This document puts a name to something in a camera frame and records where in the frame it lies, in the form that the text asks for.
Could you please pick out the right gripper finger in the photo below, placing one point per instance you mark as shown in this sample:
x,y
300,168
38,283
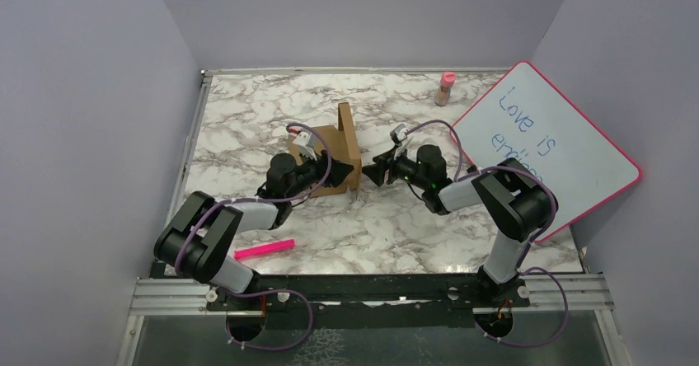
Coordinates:
x,y
376,173
384,162

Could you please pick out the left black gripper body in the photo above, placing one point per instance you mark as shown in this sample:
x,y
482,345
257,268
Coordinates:
x,y
310,171

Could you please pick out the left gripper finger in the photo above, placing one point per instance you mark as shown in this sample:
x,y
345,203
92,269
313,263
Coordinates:
x,y
318,189
338,173

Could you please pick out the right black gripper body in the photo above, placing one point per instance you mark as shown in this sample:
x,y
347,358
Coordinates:
x,y
405,171

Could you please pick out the brown cardboard box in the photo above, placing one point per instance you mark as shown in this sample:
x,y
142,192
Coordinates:
x,y
344,147

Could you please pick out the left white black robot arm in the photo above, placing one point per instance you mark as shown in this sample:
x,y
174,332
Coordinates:
x,y
197,240

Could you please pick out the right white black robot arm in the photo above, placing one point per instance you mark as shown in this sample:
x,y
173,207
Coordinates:
x,y
519,204

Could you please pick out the pink rectangular stick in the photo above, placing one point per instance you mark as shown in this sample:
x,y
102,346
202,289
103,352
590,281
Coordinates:
x,y
264,250

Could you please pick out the pink-capped small bottle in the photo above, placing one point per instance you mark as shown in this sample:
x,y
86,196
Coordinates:
x,y
443,93

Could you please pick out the pink-framed whiteboard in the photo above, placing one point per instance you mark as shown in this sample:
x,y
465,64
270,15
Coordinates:
x,y
525,117

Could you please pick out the aluminium front frame rail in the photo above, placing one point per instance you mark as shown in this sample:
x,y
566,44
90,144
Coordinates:
x,y
401,319

